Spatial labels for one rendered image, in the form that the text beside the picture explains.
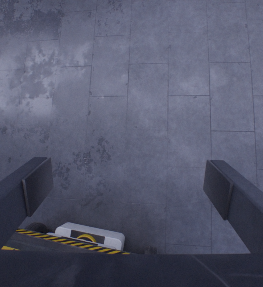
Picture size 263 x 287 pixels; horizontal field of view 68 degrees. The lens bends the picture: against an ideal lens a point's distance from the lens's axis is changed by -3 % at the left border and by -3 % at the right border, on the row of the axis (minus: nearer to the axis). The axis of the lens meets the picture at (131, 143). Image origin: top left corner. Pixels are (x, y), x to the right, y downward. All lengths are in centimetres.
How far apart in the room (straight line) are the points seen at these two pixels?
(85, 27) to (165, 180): 86
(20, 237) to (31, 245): 4
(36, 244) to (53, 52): 90
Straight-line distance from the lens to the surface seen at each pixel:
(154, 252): 82
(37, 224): 95
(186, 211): 91
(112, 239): 81
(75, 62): 111
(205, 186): 17
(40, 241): 69
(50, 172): 17
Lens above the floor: 88
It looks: 79 degrees down
